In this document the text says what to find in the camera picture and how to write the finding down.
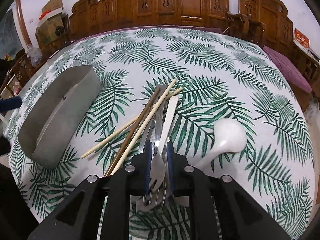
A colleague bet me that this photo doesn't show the dark brown wooden chopstick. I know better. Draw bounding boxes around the dark brown wooden chopstick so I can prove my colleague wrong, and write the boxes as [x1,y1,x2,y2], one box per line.
[104,86,161,177]

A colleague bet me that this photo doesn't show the light bamboo chopstick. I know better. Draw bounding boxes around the light bamboo chopstick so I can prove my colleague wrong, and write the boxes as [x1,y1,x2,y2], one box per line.
[80,87,183,159]
[105,79,176,177]

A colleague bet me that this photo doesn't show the stainless steel fork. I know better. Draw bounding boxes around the stainless steel fork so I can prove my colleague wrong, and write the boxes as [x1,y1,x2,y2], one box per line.
[149,101,165,204]

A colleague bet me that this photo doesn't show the wooden chair at left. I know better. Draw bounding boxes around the wooden chair at left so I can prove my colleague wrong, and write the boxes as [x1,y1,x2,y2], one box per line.
[1,53,39,96]

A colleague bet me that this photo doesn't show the grey metal utensil tray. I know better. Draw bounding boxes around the grey metal utensil tray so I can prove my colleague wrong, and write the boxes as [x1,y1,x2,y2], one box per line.
[18,65,101,169]

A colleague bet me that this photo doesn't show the clear plastic bag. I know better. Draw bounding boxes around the clear plastic bag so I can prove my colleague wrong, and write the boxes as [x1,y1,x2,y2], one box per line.
[27,44,42,67]

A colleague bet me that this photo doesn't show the large white plastic ladle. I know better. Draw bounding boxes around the large white plastic ladle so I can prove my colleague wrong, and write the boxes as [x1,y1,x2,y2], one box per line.
[195,118,247,170]

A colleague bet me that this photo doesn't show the stacked cardboard boxes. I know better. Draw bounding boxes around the stacked cardboard boxes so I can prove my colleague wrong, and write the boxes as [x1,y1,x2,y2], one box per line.
[35,0,69,48]

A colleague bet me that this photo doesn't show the leaf pattern tablecloth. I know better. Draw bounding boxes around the leaf pattern tablecloth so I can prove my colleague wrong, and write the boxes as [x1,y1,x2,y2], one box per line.
[4,28,316,239]

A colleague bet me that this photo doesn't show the purple seat cushion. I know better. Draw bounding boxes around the purple seat cushion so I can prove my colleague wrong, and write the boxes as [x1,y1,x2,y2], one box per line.
[263,46,312,93]

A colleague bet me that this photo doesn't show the carved wooden sofa bench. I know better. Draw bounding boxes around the carved wooden sofa bench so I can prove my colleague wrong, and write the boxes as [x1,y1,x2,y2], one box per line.
[69,0,229,40]

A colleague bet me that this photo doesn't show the carved wooden armchair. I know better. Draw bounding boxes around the carved wooden armchair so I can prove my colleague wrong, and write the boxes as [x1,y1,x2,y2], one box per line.
[227,0,293,53]

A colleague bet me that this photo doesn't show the wooden side table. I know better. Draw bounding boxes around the wooden side table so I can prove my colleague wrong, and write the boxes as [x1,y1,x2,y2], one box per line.
[290,41,319,85]

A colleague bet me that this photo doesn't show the red paper box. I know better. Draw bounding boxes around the red paper box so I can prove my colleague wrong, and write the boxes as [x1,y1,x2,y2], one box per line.
[293,28,310,49]

